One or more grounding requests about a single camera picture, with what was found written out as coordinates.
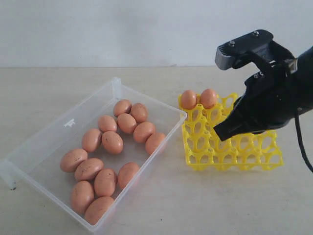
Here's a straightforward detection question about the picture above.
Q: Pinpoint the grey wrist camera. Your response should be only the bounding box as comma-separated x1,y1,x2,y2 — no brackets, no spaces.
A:
215,29,294,72

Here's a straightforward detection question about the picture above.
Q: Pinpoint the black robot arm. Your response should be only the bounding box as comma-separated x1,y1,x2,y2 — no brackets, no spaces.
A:
214,48,313,141

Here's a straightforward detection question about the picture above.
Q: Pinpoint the clear plastic storage box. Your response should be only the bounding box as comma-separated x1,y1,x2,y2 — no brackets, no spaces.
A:
0,78,186,235

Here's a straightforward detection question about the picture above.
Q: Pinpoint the yellow plastic egg tray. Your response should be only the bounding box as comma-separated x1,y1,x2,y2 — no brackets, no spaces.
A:
181,93,284,171

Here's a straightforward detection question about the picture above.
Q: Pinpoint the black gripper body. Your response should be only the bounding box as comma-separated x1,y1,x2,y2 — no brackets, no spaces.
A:
241,62,297,134

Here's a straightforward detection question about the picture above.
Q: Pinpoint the brown egg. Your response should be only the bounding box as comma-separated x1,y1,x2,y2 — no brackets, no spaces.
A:
70,181,94,214
113,99,132,117
94,168,117,197
117,113,137,134
117,162,139,189
102,131,124,155
180,90,197,110
133,121,156,143
74,158,104,181
145,132,166,155
97,115,117,133
59,148,88,173
130,103,148,123
200,89,218,109
84,196,114,225
82,128,102,152

